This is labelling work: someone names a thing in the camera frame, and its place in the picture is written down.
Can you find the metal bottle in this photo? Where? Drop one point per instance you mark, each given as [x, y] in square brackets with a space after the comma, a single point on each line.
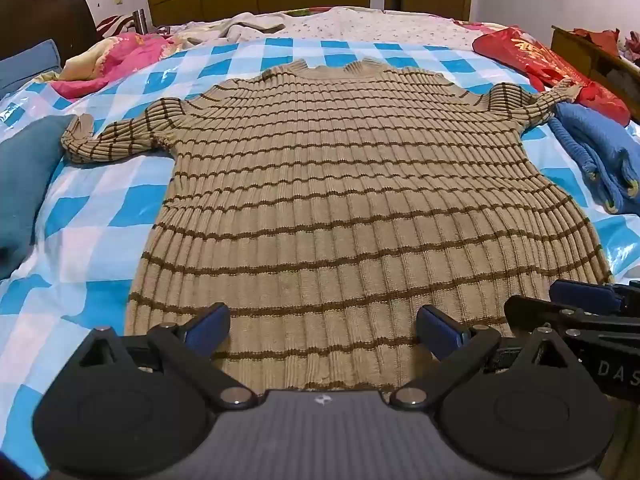
[140, 22]

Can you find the blue white checkered bed sheet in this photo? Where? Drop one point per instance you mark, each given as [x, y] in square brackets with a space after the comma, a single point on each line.
[90, 210]

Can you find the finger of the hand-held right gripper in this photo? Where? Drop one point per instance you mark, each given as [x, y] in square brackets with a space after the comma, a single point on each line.
[585, 296]
[540, 312]

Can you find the teal pillow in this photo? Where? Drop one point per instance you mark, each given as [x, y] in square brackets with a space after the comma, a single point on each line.
[25, 185]

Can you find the blue pillow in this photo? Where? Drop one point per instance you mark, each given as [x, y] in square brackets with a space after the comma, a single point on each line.
[25, 67]

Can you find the tan striped ribbed sweater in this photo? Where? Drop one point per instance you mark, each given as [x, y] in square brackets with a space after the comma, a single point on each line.
[340, 185]

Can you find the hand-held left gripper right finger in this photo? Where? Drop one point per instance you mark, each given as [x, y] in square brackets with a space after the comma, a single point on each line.
[439, 334]

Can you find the pink floral blanket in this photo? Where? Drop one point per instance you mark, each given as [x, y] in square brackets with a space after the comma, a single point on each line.
[125, 55]

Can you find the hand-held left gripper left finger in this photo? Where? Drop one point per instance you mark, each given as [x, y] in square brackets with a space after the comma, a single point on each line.
[211, 329]

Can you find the cream cloth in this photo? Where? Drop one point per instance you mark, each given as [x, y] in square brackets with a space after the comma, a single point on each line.
[250, 25]

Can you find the white floral quilt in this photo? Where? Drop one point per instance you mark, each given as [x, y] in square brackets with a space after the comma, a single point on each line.
[380, 25]

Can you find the blue knit garment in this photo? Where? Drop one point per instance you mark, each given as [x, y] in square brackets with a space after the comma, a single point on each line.
[600, 150]

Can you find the red printed bag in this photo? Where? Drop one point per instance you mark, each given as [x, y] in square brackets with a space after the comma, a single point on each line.
[525, 55]

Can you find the red white striped cloth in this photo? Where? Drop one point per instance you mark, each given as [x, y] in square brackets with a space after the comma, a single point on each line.
[115, 25]

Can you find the dark wooden headboard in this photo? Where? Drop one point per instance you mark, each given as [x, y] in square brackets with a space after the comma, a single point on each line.
[45, 15]

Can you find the wooden nightstand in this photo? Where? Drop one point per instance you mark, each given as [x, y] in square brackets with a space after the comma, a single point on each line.
[575, 45]

